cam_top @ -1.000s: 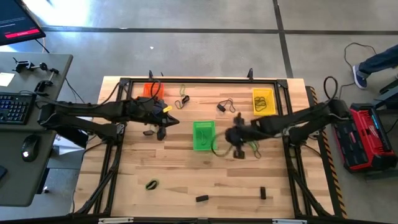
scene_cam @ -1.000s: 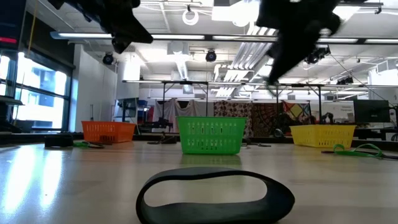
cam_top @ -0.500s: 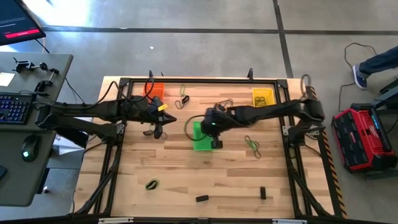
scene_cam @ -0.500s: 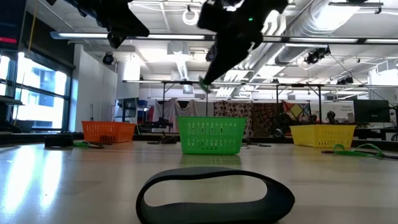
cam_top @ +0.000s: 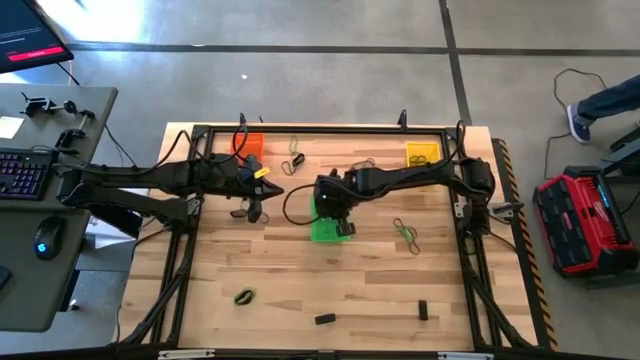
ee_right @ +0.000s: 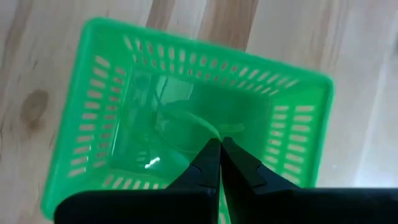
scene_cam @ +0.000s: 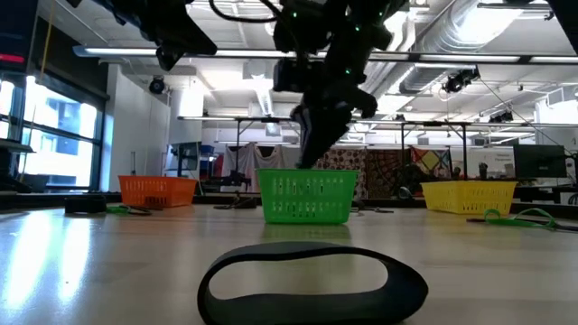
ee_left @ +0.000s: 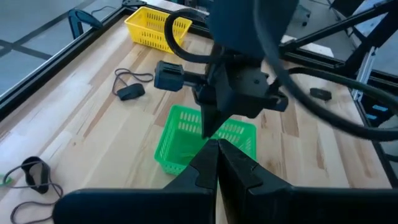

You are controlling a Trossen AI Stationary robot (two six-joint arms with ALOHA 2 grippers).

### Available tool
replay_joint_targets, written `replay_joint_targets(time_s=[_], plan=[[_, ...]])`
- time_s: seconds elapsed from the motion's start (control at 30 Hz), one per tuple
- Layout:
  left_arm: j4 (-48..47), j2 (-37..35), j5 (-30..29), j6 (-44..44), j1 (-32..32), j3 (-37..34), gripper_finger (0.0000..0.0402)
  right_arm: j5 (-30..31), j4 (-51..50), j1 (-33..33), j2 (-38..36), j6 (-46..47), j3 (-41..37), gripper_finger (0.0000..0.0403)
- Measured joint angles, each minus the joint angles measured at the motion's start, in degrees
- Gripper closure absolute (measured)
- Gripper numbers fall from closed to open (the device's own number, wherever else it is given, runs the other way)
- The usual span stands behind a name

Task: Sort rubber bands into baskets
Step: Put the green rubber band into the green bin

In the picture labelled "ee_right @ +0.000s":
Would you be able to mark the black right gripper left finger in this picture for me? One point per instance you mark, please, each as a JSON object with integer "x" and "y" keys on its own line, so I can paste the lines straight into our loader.
{"x": 199, "y": 202}

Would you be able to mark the green rubber band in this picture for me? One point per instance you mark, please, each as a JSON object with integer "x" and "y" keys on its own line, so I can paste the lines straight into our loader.
{"x": 208, "y": 124}

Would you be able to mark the green plastic basket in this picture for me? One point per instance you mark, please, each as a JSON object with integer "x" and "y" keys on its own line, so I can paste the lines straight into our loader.
{"x": 217, "y": 102}

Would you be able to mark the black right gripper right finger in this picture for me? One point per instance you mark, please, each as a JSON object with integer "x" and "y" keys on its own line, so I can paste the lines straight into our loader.
{"x": 264, "y": 205}

